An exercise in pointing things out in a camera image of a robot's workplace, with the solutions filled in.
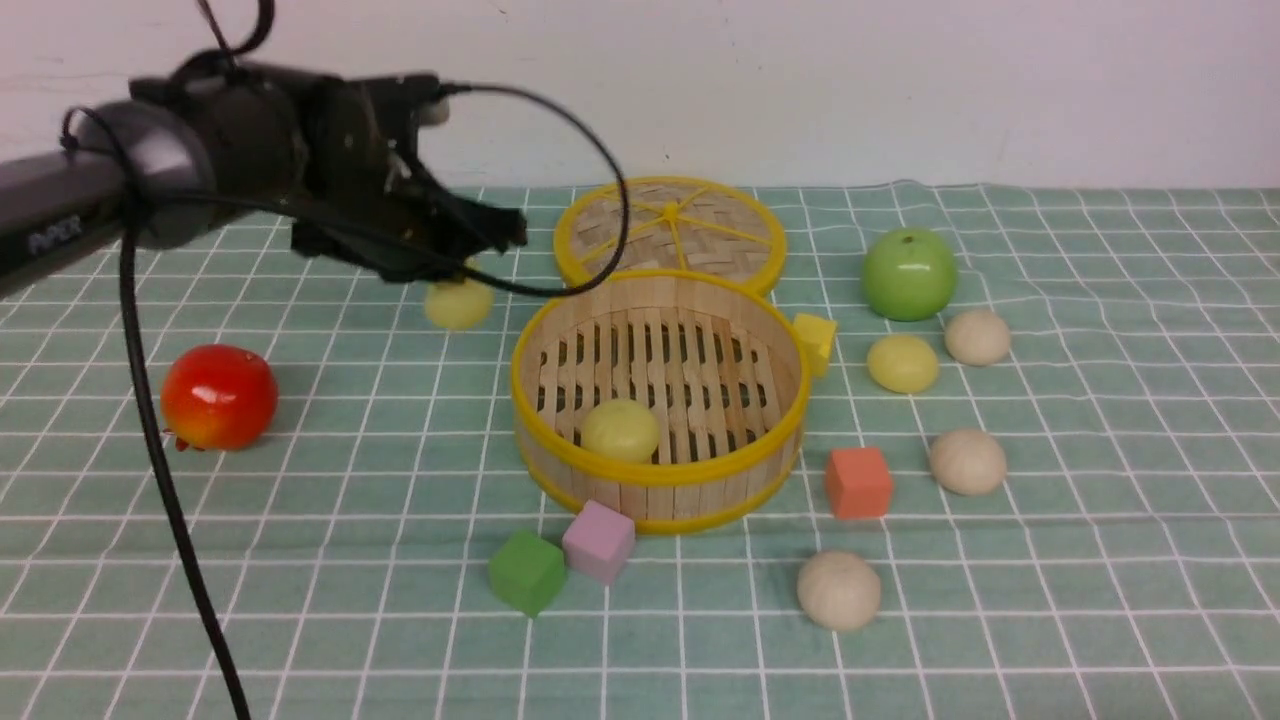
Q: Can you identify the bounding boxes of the red pomegranate toy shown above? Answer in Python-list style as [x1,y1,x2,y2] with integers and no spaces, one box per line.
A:
[160,345,279,451]

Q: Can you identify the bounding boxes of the yellow cube block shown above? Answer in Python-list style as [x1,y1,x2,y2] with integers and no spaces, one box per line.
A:
[792,313,838,378]

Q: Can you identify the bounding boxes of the bamboo steamer tray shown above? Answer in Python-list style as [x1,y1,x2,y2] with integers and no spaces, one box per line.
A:
[509,269,813,534]

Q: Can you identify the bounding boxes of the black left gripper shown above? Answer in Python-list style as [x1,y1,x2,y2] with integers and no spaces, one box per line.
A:
[291,73,529,283]

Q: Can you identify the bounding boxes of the orange cube block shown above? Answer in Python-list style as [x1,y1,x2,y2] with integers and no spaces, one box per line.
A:
[826,446,893,520]

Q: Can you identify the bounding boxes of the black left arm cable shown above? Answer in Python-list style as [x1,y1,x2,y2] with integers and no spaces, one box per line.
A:
[60,0,631,720]

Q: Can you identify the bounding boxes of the woven bamboo steamer lid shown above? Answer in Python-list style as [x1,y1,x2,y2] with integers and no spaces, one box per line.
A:
[553,176,788,295]

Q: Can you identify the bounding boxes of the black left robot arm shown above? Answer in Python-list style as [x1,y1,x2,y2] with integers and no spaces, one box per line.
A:
[1,64,527,296]

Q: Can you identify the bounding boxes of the green cube block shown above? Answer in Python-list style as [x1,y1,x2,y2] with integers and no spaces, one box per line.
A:
[488,530,568,618]

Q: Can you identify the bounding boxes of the pink cube block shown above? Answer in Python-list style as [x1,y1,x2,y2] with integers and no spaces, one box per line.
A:
[561,500,636,585]

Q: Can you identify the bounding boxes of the yellow bun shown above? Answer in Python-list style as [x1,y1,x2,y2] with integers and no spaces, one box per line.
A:
[422,279,494,331]
[579,398,660,464]
[867,334,940,395]

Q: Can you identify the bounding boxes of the white bun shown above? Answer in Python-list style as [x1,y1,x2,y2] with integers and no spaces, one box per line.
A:
[796,550,882,633]
[943,307,1012,366]
[928,427,1009,496]

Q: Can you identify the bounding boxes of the green checkered tablecloth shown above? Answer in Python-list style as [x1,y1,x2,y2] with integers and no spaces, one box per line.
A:
[0,182,1280,720]

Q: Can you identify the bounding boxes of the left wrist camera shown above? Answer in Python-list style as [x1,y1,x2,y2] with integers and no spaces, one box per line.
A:
[412,92,451,128]

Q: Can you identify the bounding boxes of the green apple toy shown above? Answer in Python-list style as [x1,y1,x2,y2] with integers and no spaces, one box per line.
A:
[861,227,957,322]

